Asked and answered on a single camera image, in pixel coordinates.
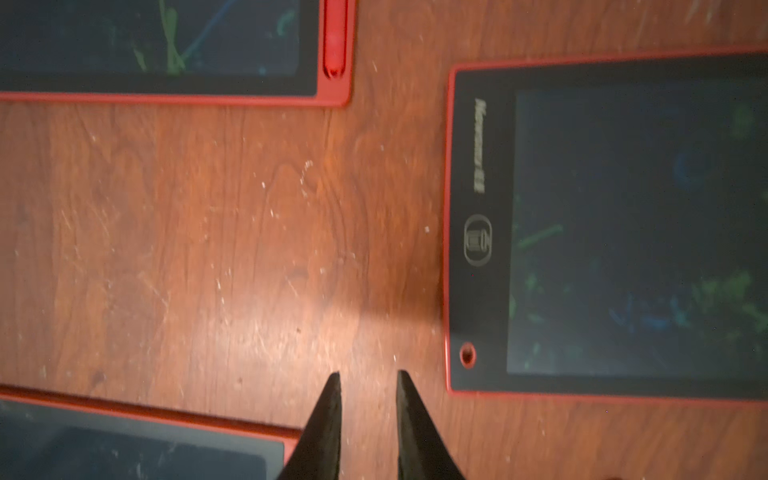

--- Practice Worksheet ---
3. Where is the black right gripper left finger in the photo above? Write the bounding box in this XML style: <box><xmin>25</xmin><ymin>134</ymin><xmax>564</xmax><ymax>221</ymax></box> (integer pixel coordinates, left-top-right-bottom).
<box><xmin>278</xmin><ymin>372</ymin><xmax>342</xmax><ymax>480</ymax></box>

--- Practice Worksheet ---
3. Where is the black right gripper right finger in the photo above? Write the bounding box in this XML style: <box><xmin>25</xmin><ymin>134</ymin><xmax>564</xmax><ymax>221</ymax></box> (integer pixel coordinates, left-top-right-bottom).
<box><xmin>396</xmin><ymin>370</ymin><xmax>465</xmax><ymax>480</ymax></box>

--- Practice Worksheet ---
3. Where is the red tablet with green scribbles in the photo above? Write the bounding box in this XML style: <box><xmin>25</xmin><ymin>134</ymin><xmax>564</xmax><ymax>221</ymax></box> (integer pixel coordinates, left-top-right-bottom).
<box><xmin>443</xmin><ymin>46</ymin><xmax>767</xmax><ymax>403</ymax></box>

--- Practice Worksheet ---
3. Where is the red stylus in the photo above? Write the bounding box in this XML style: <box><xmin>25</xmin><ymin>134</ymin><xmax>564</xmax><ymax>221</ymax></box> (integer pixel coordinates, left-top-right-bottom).
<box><xmin>323</xmin><ymin>0</ymin><xmax>348</xmax><ymax>79</ymax></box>

